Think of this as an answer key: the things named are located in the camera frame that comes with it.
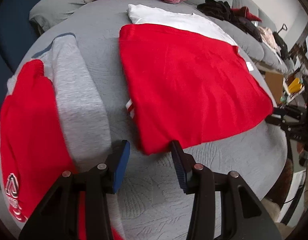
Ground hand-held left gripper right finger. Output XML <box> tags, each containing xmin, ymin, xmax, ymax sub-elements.
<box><xmin>170</xmin><ymin>140</ymin><xmax>282</xmax><ymax>240</ymax></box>

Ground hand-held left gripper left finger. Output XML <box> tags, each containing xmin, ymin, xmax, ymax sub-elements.
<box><xmin>19</xmin><ymin>140</ymin><xmax>131</xmax><ymax>240</ymax></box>

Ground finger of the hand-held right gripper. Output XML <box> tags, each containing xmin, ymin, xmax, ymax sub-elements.
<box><xmin>272</xmin><ymin>106</ymin><xmax>294</xmax><ymax>117</ymax></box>
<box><xmin>265</xmin><ymin>116</ymin><xmax>292</xmax><ymax>130</ymax></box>

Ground red t-shirt with white stripes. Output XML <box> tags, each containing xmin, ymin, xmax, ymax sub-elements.
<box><xmin>119</xmin><ymin>24</ymin><xmax>274</xmax><ymax>155</ymax></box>

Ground person's right hand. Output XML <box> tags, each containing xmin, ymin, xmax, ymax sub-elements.
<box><xmin>297</xmin><ymin>141</ymin><xmax>308</xmax><ymax>167</ymax></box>

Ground cardboard box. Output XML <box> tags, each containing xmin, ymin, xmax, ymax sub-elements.
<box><xmin>265</xmin><ymin>71</ymin><xmax>285</xmax><ymax>103</ymax></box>

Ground yellow object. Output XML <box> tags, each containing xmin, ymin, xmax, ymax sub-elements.
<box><xmin>287</xmin><ymin>78</ymin><xmax>304</xmax><ymax>93</ymax></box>

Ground grey fabric sofa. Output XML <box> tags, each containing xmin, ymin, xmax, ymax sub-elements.
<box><xmin>0</xmin><ymin>0</ymin><xmax>297</xmax><ymax>235</ymax></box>

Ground black bag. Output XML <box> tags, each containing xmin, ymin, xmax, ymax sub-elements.
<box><xmin>272</xmin><ymin>24</ymin><xmax>294</xmax><ymax>58</ymax></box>

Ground pink patterned cloth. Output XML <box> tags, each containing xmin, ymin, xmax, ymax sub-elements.
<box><xmin>256</xmin><ymin>26</ymin><xmax>282</xmax><ymax>53</ymax></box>

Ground grey sweatshirt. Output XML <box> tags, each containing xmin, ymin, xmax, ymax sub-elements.
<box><xmin>6</xmin><ymin>32</ymin><xmax>124</xmax><ymax>240</ymax></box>

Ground red garment with white logo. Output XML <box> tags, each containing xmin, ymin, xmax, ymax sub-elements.
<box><xmin>0</xmin><ymin>59</ymin><xmax>124</xmax><ymax>240</ymax></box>

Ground black crumpled clothes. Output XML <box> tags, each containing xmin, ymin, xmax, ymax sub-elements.
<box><xmin>197</xmin><ymin>0</ymin><xmax>235</xmax><ymax>22</ymax></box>

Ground white folded t-shirt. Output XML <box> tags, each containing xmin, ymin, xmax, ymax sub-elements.
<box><xmin>126</xmin><ymin>4</ymin><xmax>240</xmax><ymax>48</ymax></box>

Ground blue curtain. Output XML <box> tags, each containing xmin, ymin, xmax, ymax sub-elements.
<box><xmin>0</xmin><ymin>0</ymin><xmax>62</xmax><ymax>120</ymax></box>

